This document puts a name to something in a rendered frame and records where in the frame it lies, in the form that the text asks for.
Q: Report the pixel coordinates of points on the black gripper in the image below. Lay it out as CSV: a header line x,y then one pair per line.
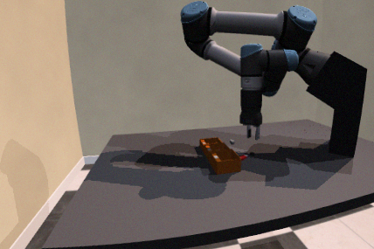
x,y
251,103

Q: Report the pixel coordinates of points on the red usb stick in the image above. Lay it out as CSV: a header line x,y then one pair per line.
x,y
243,157

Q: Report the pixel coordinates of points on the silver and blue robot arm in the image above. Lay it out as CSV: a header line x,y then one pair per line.
x,y
291,37

